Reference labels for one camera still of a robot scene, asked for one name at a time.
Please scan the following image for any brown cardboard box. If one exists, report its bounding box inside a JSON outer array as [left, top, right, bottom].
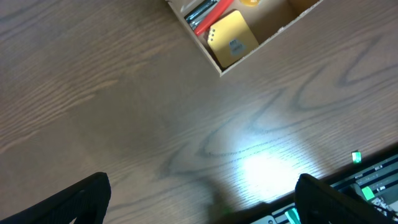
[[166, 0, 319, 75]]

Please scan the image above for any small green clip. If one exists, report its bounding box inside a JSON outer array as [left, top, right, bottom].
[[351, 151, 362, 164]]

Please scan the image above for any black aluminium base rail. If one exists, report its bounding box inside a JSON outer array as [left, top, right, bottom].
[[218, 144, 397, 223]]

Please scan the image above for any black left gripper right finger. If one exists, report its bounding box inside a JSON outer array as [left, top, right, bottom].
[[294, 174, 395, 224]]

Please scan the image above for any yellow sticky note pad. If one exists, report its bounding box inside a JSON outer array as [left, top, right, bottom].
[[207, 10, 259, 68]]

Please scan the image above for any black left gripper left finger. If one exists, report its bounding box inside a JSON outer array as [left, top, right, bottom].
[[1, 172, 111, 224]]

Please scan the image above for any yellow adhesive tape roll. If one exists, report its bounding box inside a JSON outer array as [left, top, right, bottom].
[[239, 0, 261, 7]]

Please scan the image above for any red black stapler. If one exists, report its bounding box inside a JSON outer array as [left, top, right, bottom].
[[184, 0, 233, 36]]

